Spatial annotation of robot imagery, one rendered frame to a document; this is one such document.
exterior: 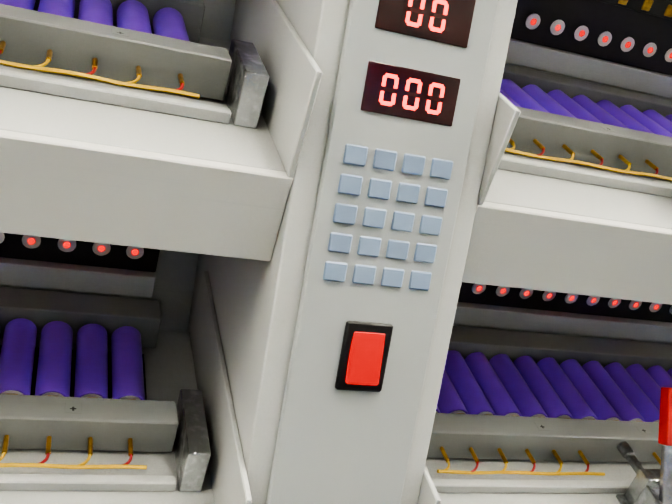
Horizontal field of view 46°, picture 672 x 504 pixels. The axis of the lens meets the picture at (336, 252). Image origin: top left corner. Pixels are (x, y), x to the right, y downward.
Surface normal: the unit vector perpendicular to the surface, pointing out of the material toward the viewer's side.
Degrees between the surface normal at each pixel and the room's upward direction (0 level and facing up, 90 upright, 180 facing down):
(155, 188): 111
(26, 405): 20
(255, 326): 90
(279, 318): 90
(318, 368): 90
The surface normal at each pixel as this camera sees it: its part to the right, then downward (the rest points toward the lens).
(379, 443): 0.32, 0.20
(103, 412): 0.27, -0.84
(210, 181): 0.24, 0.53
